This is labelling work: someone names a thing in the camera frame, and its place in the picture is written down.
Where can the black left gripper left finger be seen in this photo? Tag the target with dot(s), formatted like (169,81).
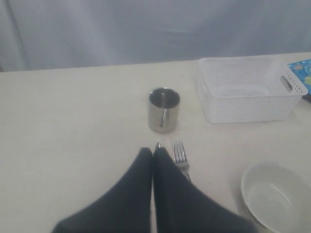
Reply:
(125,208)

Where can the metal cup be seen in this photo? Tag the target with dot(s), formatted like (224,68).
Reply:
(164,104)

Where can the brown round plate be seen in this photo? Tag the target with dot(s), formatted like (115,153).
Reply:
(307,98)

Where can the clear glass bowl with flowers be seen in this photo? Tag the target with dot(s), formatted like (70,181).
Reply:
(277,198)

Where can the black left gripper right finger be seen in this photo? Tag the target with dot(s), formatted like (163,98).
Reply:
(181,207)

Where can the blue chips bag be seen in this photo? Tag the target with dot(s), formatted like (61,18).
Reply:
(302,70)

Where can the silver fork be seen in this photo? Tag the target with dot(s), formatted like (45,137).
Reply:
(180,157)

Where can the white perforated plastic basket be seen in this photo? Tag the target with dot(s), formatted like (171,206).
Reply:
(247,89)

